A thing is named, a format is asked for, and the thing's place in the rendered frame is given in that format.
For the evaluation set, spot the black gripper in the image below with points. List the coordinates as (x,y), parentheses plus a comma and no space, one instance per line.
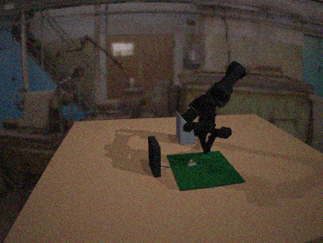
(223,132)

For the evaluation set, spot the green circuit board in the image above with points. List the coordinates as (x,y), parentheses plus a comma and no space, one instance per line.
(203,171)

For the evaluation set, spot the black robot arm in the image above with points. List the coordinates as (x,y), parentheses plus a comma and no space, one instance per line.
(205,105)

